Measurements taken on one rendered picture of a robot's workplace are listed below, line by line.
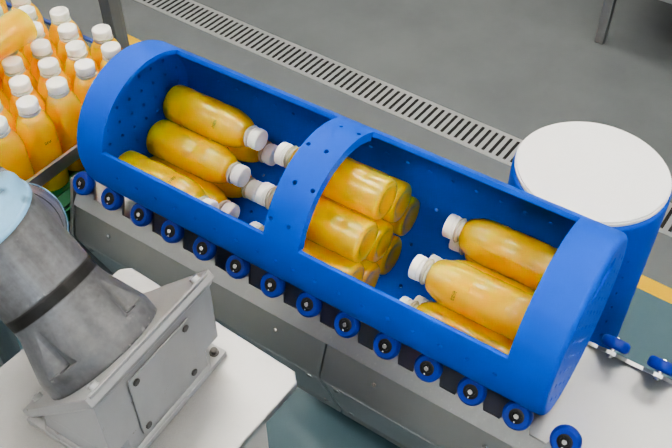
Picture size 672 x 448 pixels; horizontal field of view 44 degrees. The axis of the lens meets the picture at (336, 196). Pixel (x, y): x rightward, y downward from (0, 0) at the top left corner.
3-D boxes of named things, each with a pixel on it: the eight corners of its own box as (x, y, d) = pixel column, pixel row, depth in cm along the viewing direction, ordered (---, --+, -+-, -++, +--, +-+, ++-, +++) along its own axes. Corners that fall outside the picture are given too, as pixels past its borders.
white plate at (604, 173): (582, 102, 164) (581, 107, 165) (483, 159, 152) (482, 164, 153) (704, 177, 149) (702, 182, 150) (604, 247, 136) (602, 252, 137)
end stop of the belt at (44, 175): (19, 203, 156) (14, 191, 154) (16, 201, 157) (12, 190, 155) (163, 96, 180) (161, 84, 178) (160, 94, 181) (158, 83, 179)
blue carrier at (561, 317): (529, 454, 119) (570, 329, 100) (91, 213, 154) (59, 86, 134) (600, 324, 136) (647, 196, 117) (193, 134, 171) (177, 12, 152)
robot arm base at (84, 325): (63, 409, 86) (-3, 340, 84) (43, 391, 100) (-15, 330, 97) (171, 308, 92) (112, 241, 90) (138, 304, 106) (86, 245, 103)
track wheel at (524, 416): (536, 410, 120) (539, 407, 122) (507, 395, 122) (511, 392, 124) (524, 437, 121) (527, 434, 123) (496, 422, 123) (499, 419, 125)
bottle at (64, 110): (94, 171, 170) (74, 98, 157) (59, 173, 170) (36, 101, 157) (97, 149, 175) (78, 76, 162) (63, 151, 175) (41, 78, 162)
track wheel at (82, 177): (91, 176, 156) (98, 176, 158) (74, 167, 158) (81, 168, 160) (84, 198, 157) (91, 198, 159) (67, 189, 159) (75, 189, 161)
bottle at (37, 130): (27, 182, 168) (1, 109, 155) (56, 164, 172) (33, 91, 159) (47, 198, 164) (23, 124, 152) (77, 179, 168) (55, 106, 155)
